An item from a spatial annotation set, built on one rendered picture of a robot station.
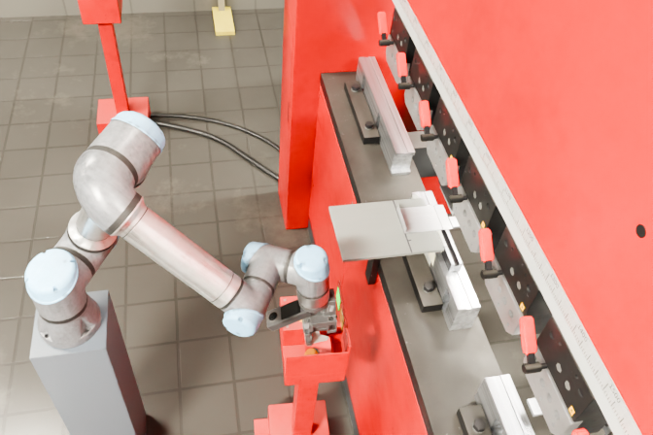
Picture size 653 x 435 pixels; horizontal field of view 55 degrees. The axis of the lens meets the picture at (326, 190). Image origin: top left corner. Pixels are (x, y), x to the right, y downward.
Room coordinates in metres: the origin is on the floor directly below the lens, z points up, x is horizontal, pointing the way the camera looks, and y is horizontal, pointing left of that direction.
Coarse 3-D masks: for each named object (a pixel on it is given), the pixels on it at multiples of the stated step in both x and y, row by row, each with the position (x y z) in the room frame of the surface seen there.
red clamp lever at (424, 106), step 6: (420, 102) 1.19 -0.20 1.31; (426, 102) 1.19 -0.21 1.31; (420, 108) 1.18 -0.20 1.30; (426, 108) 1.18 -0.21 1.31; (420, 114) 1.17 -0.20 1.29; (426, 114) 1.17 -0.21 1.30; (426, 120) 1.15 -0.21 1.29; (426, 126) 1.15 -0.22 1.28; (426, 132) 1.14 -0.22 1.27; (426, 138) 1.12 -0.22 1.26; (432, 138) 1.13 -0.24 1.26
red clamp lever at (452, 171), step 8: (448, 160) 1.00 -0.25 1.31; (456, 160) 1.00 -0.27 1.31; (448, 168) 0.98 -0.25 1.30; (456, 168) 0.98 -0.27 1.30; (448, 176) 0.97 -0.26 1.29; (456, 176) 0.97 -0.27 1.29; (448, 184) 0.96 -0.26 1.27; (456, 184) 0.96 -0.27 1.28; (456, 192) 0.95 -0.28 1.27; (448, 200) 0.94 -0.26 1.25; (456, 200) 0.93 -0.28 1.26
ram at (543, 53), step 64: (448, 0) 1.26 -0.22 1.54; (512, 0) 1.02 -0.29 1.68; (576, 0) 0.86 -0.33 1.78; (640, 0) 0.74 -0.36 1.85; (448, 64) 1.19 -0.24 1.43; (512, 64) 0.96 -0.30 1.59; (576, 64) 0.80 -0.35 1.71; (640, 64) 0.69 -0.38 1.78; (512, 128) 0.89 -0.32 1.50; (576, 128) 0.75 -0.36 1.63; (640, 128) 0.64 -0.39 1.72; (512, 192) 0.82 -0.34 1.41; (576, 192) 0.69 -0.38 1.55; (640, 192) 0.59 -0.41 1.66; (576, 256) 0.63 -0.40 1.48; (640, 256) 0.54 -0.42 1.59; (640, 320) 0.49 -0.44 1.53; (640, 384) 0.43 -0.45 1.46
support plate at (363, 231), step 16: (336, 208) 1.11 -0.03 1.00; (352, 208) 1.11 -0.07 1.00; (368, 208) 1.12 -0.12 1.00; (384, 208) 1.13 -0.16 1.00; (336, 224) 1.05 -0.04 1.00; (352, 224) 1.06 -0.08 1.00; (368, 224) 1.06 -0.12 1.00; (384, 224) 1.07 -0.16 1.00; (400, 224) 1.08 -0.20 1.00; (352, 240) 1.01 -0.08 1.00; (368, 240) 1.01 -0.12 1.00; (384, 240) 1.02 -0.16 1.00; (400, 240) 1.02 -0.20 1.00; (416, 240) 1.03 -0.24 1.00; (432, 240) 1.04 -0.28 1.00; (352, 256) 0.95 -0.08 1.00; (368, 256) 0.96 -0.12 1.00; (384, 256) 0.97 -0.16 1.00
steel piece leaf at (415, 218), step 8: (400, 208) 1.13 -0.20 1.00; (408, 208) 1.14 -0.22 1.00; (416, 208) 1.14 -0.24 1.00; (424, 208) 1.14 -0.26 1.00; (432, 208) 1.15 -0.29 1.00; (400, 216) 1.09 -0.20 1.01; (408, 216) 1.11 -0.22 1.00; (416, 216) 1.11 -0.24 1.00; (424, 216) 1.11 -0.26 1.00; (432, 216) 1.12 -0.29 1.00; (408, 224) 1.08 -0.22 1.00; (416, 224) 1.08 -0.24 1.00; (424, 224) 1.08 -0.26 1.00; (432, 224) 1.09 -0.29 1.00; (440, 224) 1.09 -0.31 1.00; (408, 232) 1.05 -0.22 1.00
